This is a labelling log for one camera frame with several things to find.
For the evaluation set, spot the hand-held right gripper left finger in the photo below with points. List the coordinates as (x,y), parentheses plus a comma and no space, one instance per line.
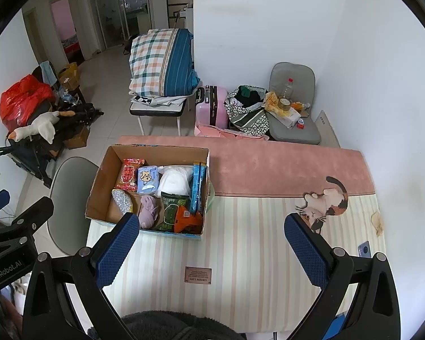
(117,255)

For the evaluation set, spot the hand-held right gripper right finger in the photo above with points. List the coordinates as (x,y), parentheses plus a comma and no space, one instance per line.
(306,255)

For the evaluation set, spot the silver and yellow packet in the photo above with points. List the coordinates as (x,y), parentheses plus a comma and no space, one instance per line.
(122,201)

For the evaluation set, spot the green snack packet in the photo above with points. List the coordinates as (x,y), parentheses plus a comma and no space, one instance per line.
(170,209)

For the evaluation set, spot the orange snack packet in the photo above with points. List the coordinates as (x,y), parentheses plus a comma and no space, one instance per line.
(187,221)

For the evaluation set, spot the red snack packet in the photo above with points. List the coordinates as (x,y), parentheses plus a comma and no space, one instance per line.
(129,175)

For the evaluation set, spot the blue tissue pack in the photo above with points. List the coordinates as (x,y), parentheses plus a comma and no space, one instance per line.
(148,180)

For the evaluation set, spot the long blue packet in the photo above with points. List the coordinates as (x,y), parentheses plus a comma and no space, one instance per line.
(197,187)

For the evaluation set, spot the grey shell chair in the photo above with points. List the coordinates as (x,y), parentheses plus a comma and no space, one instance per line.
(71,191)

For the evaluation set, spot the blue smartphone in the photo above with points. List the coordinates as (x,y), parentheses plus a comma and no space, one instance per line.
(364,249)

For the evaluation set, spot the black folded stroller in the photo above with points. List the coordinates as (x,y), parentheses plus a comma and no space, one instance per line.
(32,156)

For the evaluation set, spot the striped cat print table mat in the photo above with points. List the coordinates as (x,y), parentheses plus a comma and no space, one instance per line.
(233,255)

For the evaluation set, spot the person's dark fleece clothing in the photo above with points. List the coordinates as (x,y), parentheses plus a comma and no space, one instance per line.
(163,327)

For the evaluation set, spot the small brown cardboard box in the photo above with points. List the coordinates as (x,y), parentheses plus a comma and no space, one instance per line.
(76,138)

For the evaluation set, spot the white goose plush toy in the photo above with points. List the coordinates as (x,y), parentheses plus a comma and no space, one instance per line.
(44,125)

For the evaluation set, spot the red plastic bag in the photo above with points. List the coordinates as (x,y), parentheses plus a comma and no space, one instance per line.
(21,99)

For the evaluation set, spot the white leaning board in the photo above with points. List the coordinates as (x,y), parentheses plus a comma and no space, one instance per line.
(326,129)

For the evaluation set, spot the white flat box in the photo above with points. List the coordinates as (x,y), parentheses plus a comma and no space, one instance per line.
(287,117)

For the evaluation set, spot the light blue towel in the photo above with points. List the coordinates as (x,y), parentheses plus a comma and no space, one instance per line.
(47,72)

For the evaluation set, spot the pink cloth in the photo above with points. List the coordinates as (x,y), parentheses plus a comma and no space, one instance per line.
(230,134)

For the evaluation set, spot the yellow paper bag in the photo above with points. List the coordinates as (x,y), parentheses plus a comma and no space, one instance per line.
(69,76)

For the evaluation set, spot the patterned fabric bag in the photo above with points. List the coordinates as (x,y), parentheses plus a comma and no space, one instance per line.
(249,120)

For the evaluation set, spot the black padded bench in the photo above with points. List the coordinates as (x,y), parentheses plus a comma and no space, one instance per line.
(156,109)

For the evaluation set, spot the yellow plastic bag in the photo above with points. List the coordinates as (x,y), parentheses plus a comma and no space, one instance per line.
(271,101)

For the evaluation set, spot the white checked cloth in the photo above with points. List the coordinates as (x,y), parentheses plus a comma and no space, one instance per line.
(152,100)

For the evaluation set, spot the clear plastic bottle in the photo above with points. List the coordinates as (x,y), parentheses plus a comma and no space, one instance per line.
(287,88)

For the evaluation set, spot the pink suitcase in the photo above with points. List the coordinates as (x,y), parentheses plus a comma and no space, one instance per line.
(212,108)

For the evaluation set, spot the grey cushioned chair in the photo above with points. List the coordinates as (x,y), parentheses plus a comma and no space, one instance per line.
(294,71)

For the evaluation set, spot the plaid folded bedding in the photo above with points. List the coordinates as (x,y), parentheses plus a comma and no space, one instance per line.
(152,63)

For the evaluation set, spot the glass sliding door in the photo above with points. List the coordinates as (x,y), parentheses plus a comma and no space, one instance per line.
(109,14)

